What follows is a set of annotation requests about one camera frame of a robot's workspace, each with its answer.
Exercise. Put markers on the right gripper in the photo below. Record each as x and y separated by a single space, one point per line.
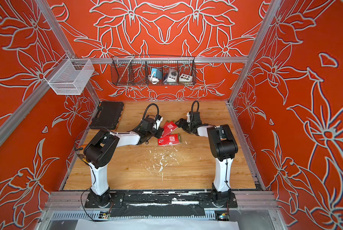
182 126

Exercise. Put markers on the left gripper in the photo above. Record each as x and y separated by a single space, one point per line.
159 132

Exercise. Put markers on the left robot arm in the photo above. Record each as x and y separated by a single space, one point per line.
99 151

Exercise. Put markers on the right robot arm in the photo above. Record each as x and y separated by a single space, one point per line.
223 147

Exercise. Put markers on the black tool case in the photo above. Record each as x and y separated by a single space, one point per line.
108 115

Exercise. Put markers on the white dotted cube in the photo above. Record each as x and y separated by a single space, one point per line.
184 78

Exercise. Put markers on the white grey device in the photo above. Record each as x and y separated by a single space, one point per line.
171 76

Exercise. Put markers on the blue white box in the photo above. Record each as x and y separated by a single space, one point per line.
156 74

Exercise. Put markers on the white mesh basket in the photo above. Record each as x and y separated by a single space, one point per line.
69 78

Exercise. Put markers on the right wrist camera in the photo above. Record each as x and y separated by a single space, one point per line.
189 117

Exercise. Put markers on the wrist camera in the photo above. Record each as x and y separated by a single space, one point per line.
189 117
158 120

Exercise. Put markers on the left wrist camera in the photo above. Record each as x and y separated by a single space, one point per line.
158 120

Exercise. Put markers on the black wire basket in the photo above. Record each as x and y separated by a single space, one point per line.
135 70

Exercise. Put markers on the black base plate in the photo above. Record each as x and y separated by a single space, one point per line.
159 204

